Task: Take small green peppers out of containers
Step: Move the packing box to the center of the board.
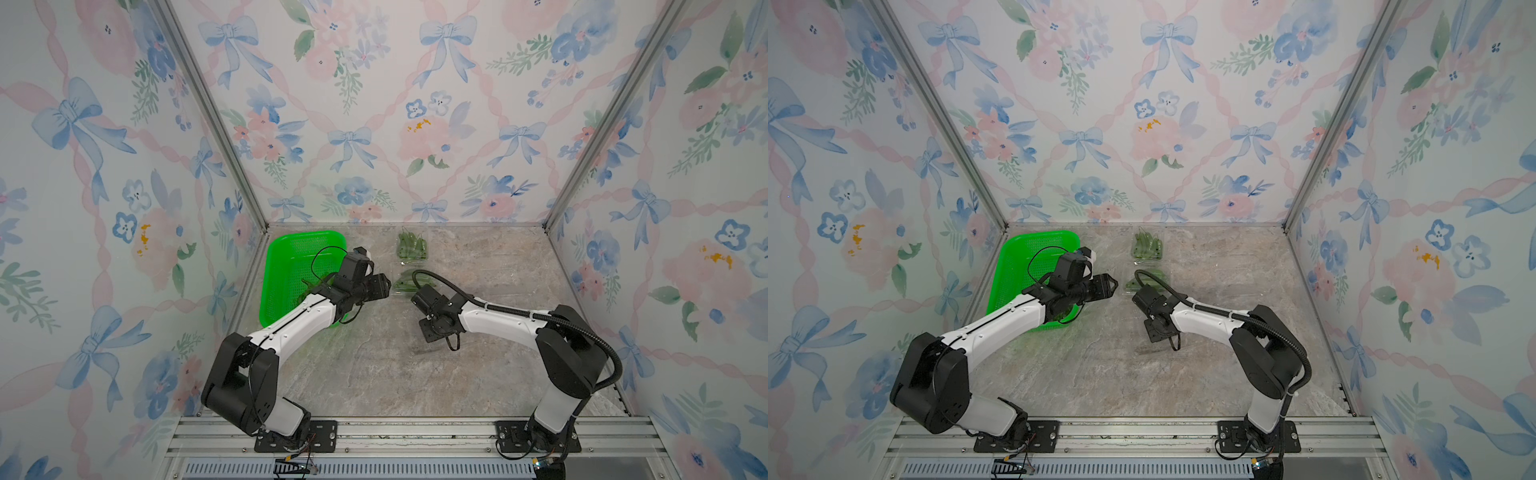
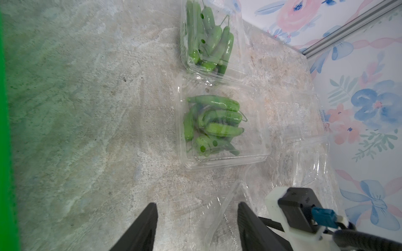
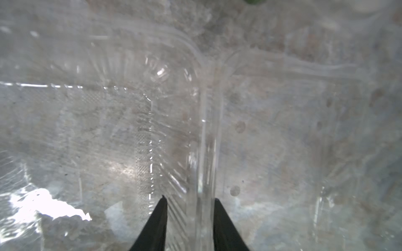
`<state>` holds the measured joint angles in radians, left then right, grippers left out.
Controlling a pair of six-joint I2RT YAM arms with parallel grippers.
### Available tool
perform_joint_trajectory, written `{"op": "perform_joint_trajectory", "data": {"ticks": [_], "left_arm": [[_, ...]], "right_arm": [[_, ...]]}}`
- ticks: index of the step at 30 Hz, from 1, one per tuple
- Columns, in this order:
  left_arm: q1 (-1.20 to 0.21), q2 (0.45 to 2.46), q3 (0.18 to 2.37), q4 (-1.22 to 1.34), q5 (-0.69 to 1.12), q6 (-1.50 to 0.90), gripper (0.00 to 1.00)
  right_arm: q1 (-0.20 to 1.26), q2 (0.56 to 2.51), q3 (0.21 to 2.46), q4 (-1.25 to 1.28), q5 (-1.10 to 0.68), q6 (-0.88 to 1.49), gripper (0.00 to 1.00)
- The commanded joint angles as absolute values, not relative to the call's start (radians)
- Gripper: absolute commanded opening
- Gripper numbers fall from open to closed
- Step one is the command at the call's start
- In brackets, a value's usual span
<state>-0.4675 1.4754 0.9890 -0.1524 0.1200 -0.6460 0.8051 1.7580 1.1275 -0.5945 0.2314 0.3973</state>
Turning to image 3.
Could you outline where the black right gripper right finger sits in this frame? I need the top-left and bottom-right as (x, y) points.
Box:
(213, 198), (250, 251)

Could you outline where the clear pepper container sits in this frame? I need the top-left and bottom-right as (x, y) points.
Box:
(1, 19), (402, 251)
(245, 0), (266, 5)

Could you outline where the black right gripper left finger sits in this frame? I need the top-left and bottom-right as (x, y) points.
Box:
(129, 196), (167, 251)

